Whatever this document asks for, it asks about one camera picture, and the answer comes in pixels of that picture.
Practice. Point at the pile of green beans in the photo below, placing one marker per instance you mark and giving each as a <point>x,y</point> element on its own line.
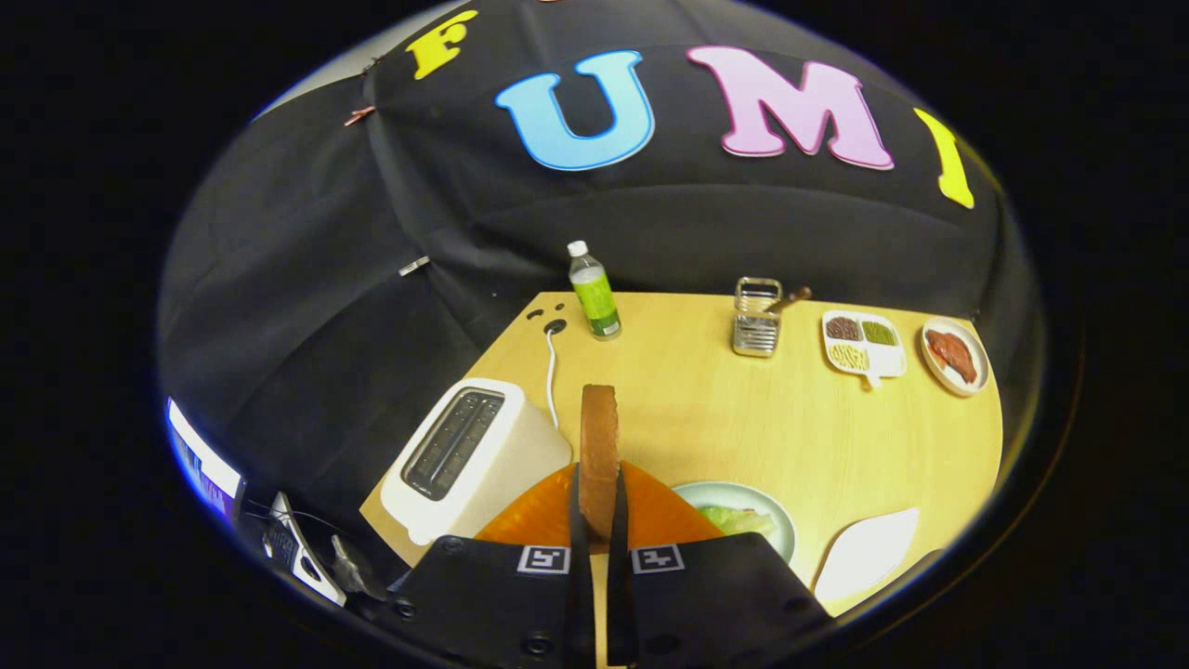
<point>879,333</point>

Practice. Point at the red meat slice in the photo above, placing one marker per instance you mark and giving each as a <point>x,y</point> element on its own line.
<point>952,353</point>

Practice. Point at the green lettuce leaf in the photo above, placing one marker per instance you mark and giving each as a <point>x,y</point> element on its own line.
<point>738,520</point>

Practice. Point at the pale green plate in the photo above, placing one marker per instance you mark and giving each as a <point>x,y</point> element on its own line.
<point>734,492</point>

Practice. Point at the silver clip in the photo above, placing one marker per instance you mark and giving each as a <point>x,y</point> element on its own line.
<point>414,266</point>

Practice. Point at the white toaster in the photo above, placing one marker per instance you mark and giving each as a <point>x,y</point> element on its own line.
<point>502,465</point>

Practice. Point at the green label water bottle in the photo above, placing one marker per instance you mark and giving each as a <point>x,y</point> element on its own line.
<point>594,297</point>

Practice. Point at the white leaf-shaped plate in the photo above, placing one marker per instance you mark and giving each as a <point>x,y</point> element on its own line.
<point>864,557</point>

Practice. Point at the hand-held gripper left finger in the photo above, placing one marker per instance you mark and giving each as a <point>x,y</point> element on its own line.
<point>580,576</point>

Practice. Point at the toasted bread slice brown crust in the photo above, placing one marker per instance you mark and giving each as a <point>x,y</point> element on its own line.
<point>599,446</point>

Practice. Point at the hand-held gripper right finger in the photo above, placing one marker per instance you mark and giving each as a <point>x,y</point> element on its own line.
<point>620,595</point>

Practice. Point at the white divided dish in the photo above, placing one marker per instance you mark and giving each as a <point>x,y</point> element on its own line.
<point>887,358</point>

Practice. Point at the pile of dark brown beans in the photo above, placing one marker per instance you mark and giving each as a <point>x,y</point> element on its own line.
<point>842,328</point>

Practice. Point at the lit screen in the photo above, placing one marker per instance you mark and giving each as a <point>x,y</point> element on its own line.
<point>200,460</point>

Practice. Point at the red clip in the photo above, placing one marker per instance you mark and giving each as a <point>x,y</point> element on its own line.
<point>358,115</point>

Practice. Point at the white device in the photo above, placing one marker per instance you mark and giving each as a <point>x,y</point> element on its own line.
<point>311,571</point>

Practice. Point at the white round plate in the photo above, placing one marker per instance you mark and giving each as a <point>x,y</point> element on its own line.
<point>932,367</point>

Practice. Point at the pile of yellow soybeans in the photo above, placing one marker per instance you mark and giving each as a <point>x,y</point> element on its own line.
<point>847,357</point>

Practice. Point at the black backdrop cloth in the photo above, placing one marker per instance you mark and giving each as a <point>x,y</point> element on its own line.
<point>697,223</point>

